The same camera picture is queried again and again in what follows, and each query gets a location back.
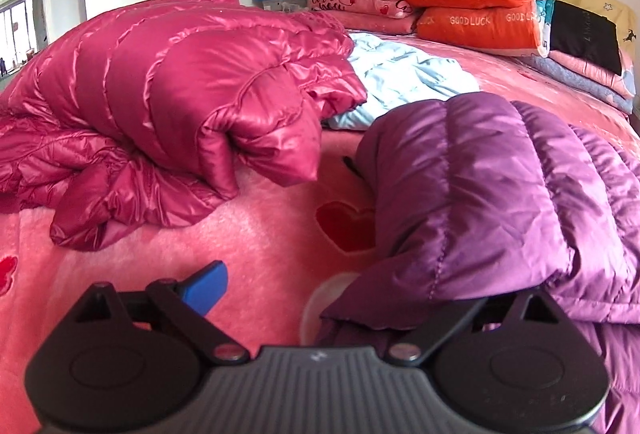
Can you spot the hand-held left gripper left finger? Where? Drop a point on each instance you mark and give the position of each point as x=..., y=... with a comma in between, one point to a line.
x=207, y=286

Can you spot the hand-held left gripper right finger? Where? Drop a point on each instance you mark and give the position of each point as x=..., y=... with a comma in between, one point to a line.
x=440, y=329

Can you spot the purple down jacket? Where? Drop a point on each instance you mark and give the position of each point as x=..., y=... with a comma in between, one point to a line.
x=500, y=189

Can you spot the pink heart-print bed blanket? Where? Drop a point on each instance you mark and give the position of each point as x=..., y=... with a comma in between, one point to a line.
x=250, y=234

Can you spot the magenta down jacket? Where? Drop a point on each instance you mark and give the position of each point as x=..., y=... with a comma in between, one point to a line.
x=175, y=79

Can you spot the light blue quilted jacket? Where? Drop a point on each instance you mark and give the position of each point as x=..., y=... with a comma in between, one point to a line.
x=400, y=74

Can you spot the blue-grey folded blanket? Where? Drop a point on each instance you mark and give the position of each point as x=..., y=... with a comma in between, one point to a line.
x=575, y=81

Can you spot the grey shoe box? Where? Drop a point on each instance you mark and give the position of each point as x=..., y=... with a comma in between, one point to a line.
x=282, y=5

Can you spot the window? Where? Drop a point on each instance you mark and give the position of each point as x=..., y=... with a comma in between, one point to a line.
x=20, y=24

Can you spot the black cloth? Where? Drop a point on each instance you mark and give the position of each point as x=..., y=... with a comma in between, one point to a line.
x=582, y=34

